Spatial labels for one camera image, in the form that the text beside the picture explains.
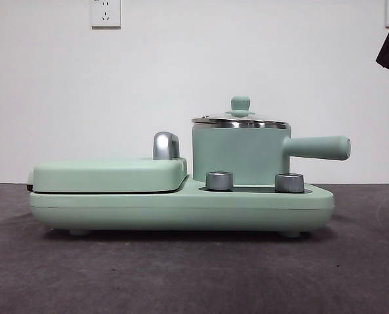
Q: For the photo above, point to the glass lid with green knob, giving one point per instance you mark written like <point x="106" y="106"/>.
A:
<point x="240" y="103"/>

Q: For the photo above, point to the mint green steamer pot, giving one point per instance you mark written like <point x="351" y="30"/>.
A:
<point x="240" y="150"/>

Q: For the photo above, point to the silver control knob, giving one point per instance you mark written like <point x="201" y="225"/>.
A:
<point x="219" y="181"/>
<point x="289" y="183"/>

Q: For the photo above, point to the mint green breakfast machine base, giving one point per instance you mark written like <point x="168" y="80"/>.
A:
<point x="181" y="209"/>

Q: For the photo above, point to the mint green griddle cover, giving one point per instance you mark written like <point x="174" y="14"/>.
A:
<point x="102" y="175"/>

